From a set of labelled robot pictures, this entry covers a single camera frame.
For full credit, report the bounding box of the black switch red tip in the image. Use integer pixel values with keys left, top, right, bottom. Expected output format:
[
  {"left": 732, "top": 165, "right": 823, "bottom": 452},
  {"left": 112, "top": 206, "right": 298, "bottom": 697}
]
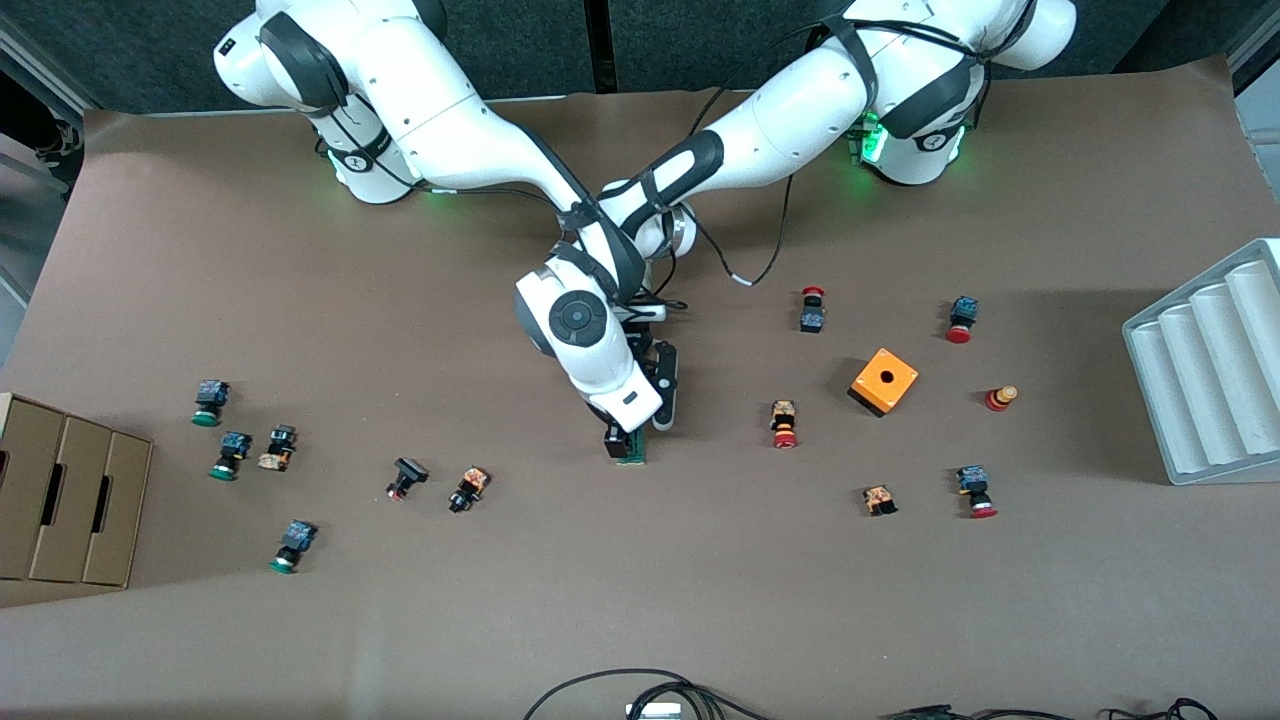
[{"left": 385, "top": 457, "right": 430, "bottom": 503}]

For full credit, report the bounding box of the thin black cable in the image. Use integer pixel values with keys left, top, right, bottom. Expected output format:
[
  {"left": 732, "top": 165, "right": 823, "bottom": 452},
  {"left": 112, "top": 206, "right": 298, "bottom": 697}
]
[{"left": 880, "top": 704, "right": 1091, "bottom": 720}]

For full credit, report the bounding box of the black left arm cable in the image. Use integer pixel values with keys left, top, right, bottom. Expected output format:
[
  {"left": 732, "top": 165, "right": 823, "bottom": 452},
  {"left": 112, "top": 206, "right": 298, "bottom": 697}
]
[{"left": 655, "top": 88, "right": 796, "bottom": 311}]

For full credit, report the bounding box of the black selector switch orange block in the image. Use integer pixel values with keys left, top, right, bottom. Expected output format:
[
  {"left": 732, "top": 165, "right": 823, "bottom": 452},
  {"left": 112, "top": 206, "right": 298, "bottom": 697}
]
[{"left": 447, "top": 465, "right": 492, "bottom": 515}]

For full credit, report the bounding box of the black looped cable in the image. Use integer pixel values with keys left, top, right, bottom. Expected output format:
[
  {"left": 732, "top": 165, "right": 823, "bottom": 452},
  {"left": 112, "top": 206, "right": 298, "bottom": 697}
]
[{"left": 522, "top": 668, "right": 776, "bottom": 720}]

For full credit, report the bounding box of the grey ribbed plastic tray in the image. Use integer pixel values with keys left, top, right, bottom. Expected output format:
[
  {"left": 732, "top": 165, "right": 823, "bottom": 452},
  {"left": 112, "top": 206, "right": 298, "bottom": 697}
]
[{"left": 1121, "top": 237, "right": 1280, "bottom": 487}]

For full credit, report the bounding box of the orange button enclosure box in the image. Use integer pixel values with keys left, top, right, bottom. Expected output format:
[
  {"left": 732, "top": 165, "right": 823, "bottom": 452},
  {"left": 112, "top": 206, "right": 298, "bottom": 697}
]
[{"left": 847, "top": 347, "right": 920, "bottom": 418}]

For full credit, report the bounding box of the beige black switch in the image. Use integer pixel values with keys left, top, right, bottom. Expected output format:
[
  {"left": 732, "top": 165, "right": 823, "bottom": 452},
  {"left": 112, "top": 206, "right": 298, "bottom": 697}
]
[{"left": 257, "top": 424, "right": 299, "bottom": 473}]

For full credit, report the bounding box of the green mushroom push button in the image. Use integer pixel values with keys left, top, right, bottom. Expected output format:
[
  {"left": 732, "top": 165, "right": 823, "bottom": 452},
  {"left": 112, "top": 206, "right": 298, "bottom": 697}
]
[
  {"left": 268, "top": 519, "right": 319, "bottom": 576},
  {"left": 208, "top": 430, "right": 253, "bottom": 483},
  {"left": 191, "top": 378, "right": 232, "bottom": 429}
]

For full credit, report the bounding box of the curly black cable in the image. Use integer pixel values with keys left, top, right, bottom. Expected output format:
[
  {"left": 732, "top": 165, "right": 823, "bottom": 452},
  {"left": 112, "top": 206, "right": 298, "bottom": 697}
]
[{"left": 1100, "top": 697, "right": 1221, "bottom": 720}]

